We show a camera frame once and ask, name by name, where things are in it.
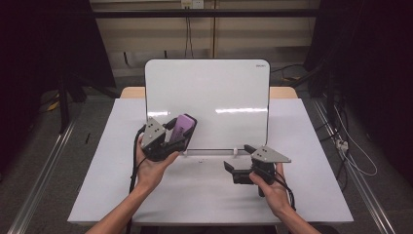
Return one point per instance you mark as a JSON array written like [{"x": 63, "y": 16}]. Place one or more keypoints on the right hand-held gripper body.
[{"x": 268, "y": 156}]

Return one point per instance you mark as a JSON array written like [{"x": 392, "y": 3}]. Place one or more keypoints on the black pen on floor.
[{"x": 87, "y": 138}]

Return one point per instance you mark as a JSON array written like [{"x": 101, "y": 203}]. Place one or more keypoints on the person's right hand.
[{"x": 276, "y": 198}]

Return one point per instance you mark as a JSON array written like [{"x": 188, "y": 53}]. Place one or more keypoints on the purple and black eraser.
[{"x": 181, "y": 128}]

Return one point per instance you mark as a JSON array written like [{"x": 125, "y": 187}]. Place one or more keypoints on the black metal stand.
[{"x": 63, "y": 104}]

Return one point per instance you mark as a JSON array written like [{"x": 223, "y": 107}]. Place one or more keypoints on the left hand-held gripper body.
[{"x": 152, "y": 135}]

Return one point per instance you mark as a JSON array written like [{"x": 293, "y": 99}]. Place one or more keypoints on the black horizontal bar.
[{"x": 207, "y": 13}]

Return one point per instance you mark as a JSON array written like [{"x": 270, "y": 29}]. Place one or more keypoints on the white whiteboard stand clip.
[
  {"x": 235, "y": 151},
  {"x": 185, "y": 152}
]

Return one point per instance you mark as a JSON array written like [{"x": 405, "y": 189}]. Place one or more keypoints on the aluminium floor rail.
[
  {"x": 39, "y": 182},
  {"x": 360, "y": 182}
]

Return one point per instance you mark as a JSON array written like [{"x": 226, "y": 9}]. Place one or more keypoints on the white table cover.
[{"x": 201, "y": 201}]

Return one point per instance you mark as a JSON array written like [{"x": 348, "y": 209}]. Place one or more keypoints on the person's left hand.
[{"x": 149, "y": 172}]

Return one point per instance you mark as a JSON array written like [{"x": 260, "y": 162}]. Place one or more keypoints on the white wall socket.
[{"x": 192, "y": 4}]

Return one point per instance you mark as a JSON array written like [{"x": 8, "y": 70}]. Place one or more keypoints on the white whiteboard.
[{"x": 227, "y": 91}]

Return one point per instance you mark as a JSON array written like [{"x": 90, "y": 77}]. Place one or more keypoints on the dark curtain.
[
  {"x": 39, "y": 48},
  {"x": 376, "y": 65}
]

